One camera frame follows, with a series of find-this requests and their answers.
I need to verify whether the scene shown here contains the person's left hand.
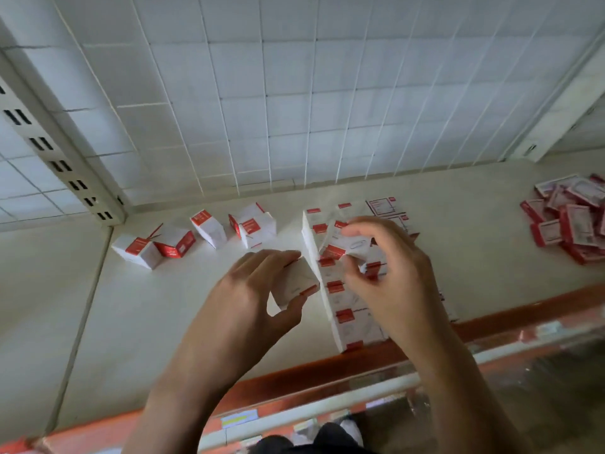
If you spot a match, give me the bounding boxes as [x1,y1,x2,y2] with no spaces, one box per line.
[182,249,309,389]

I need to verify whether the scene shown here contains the white wire grid back panel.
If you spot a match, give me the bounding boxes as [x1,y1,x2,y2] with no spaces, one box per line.
[0,0,605,223]

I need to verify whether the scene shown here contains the pile of red flat packets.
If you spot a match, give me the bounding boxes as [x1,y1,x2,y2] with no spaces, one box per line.
[519,173,605,266]

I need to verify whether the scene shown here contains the clear price label rail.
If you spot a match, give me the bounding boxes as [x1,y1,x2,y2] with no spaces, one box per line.
[198,319,605,454]

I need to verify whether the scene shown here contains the person's dark trousers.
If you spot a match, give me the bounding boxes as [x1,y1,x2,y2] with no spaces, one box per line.
[250,422,374,454]

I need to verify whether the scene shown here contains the white slotted shelf upright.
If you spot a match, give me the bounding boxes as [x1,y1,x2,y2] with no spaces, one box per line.
[507,40,605,164]
[0,54,127,227]

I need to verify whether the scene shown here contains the white box red side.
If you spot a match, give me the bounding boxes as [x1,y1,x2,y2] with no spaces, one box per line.
[147,223,197,259]

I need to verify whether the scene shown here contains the white box red label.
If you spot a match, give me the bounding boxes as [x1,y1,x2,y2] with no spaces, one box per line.
[239,212,278,251]
[112,233,164,270]
[190,209,228,249]
[228,202,268,238]

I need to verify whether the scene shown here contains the stack of white red-label boxes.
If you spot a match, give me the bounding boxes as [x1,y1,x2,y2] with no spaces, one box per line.
[302,197,460,353]

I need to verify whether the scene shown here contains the orange shelf edge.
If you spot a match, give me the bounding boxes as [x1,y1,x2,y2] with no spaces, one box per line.
[0,282,605,454]

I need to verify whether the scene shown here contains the small white red-label box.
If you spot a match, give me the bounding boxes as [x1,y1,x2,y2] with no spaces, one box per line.
[271,256,321,311]

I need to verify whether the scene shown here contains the white box with clip picture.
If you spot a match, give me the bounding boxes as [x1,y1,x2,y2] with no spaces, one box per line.
[320,228,379,263]

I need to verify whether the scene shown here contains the person's right forearm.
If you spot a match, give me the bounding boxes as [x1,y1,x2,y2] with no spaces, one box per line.
[406,321,536,454]

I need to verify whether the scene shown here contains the person's right hand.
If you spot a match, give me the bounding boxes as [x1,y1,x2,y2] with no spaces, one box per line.
[339,216,457,351]

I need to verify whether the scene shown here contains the yellow white price label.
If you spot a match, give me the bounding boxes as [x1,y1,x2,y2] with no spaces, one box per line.
[221,409,260,429]

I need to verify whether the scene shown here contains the person's left forearm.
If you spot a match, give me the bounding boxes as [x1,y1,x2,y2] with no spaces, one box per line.
[122,359,258,454]

